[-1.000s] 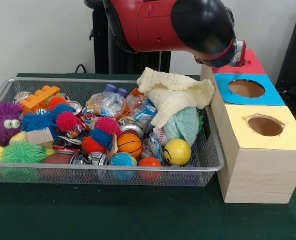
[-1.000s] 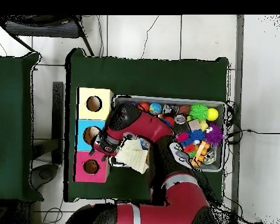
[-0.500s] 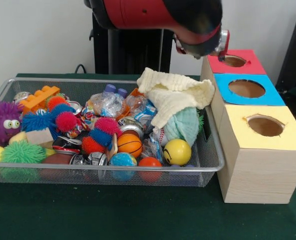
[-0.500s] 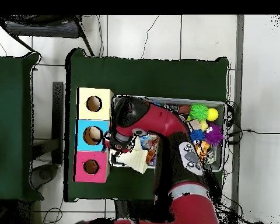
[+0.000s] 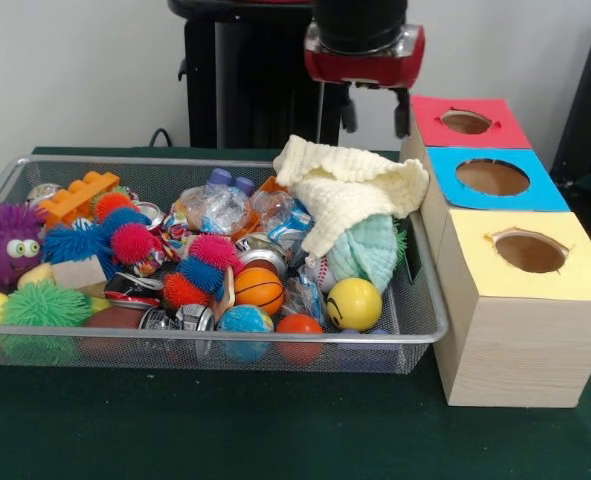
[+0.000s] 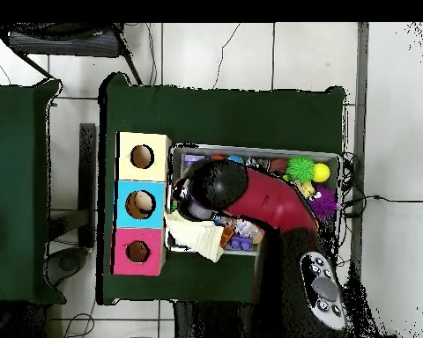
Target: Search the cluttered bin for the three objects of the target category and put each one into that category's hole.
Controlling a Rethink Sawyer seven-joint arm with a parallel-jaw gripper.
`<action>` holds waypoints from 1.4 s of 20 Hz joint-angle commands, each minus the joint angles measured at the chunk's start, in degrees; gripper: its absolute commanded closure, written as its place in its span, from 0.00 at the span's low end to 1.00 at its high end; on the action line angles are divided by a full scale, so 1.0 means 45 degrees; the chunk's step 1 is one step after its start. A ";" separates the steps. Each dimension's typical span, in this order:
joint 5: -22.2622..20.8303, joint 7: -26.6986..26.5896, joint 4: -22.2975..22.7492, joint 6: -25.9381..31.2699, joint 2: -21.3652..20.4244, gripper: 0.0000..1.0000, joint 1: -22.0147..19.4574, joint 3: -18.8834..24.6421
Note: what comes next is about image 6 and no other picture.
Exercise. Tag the green spiky rubber ball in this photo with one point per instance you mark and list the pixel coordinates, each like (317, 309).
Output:
(174, 205)
(300, 169)

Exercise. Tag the cream waffle cloth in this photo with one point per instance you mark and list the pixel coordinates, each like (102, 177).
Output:
(197, 236)

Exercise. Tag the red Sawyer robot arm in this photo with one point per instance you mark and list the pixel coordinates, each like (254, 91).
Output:
(275, 204)

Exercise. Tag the wooden box with three holes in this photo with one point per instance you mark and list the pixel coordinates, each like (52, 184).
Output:
(123, 218)

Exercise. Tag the clear mesh bin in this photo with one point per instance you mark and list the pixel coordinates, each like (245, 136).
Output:
(333, 176)

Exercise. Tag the purple toy building block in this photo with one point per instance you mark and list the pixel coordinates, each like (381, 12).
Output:
(241, 243)
(192, 159)

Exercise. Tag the dark green table cloth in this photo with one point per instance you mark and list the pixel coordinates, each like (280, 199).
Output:
(232, 116)

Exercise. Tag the black upright panel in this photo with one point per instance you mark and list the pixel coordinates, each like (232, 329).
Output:
(87, 176)

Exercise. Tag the brown toy football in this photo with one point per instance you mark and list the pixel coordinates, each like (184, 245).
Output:
(277, 165)

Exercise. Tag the dark round floor base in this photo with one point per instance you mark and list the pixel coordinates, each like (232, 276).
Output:
(68, 262)

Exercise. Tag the yellow plastic ball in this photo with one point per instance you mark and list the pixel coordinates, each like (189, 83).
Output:
(321, 172)

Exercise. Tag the purple spiky monster toy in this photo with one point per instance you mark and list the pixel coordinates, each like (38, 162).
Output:
(324, 204)

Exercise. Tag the green cloth side table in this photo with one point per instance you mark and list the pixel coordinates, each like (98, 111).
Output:
(17, 176)

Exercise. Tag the black office chair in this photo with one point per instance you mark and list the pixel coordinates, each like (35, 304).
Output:
(63, 44)

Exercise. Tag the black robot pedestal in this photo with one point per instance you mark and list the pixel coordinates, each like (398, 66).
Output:
(211, 324)

